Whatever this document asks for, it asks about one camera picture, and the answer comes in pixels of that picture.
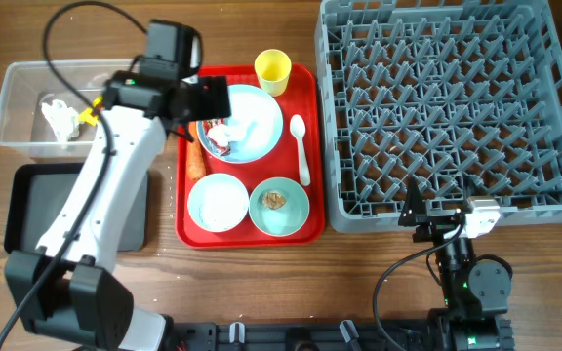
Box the small white tissue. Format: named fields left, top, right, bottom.
left=207, top=122, right=254, bottom=148

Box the red snack wrapper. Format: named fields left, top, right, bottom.
left=202, top=119, right=231, bottom=156

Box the light blue rice bowl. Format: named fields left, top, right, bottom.
left=187, top=174, right=249, bottom=231

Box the white rice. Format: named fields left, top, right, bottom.
left=199, top=185, right=247, bottom=232

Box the yellow sauce wrapper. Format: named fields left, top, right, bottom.
left=77, top=97, right=103, bottom=127

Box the large white tissue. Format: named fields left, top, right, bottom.
left=41, top=99, right=80, bottom=150

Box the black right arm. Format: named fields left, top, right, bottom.
left=398, top=180, right=515, bottom=350

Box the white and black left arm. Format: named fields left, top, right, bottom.
left=5, top=19, right=230, bottom=350

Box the grey plastic dishwasher rack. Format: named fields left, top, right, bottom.
left=314, top=1, right=562, bottom=233

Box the orange carrot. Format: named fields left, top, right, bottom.
left=186, top=122, right=207, bottom=181

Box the light blue plate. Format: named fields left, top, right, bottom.
left=196, top=84, right=284, bottom=164

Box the yellow plastic cup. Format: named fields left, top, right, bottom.
left=254, top=49, right=292, bottom=97

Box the red plastic tray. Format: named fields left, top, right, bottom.
left=175, top=63, right=326, bottom=250

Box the white plastic spoon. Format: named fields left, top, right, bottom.
left=290, top=114, right=311, bottom=186

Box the light blue bowl with scrap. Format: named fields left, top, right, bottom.
left=249, top=177, right=310, bottom=238

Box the brown food scrap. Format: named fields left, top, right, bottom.
left=261, top=190, right=286, bottom=210

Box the clear plastic bin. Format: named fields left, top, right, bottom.
left=0, top=59, right=131, bottom=159

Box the black plastic tray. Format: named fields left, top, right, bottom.
left=4, top=163, right=150, bottom=254

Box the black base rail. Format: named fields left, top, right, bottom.
left=163, top=319, right=515, bottom=351

